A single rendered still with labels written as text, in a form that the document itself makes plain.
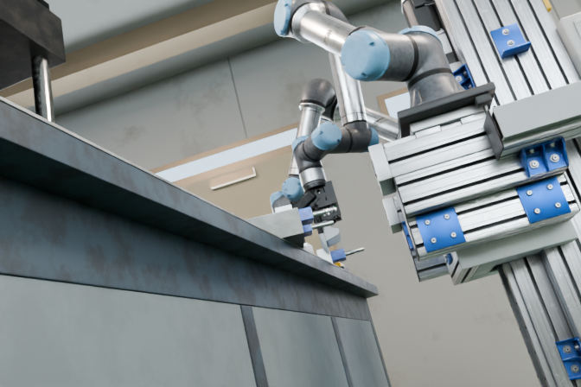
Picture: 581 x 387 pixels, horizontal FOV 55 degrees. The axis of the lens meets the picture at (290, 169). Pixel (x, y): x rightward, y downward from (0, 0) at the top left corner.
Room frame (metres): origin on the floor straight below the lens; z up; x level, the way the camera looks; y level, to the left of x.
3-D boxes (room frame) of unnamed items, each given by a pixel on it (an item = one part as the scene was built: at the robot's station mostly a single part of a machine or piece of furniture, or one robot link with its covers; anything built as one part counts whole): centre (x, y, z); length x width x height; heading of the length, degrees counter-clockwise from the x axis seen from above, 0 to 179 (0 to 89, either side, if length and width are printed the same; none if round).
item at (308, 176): (1.56, -0.06, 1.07); 0.08 x 0.08 x 0.05
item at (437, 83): (1.25, -0.39, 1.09); 0.15 x 0.15 x 0.10
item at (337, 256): (1.56, -0.08, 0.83); 0.13 x 0.05 x 0.05; 88
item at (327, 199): (1.56, -0.07, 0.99); 0.09 x 0.08 x 0.12; 88
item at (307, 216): (1.17, -0.01, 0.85); 0.13 x 0.05 x 0.05; 94
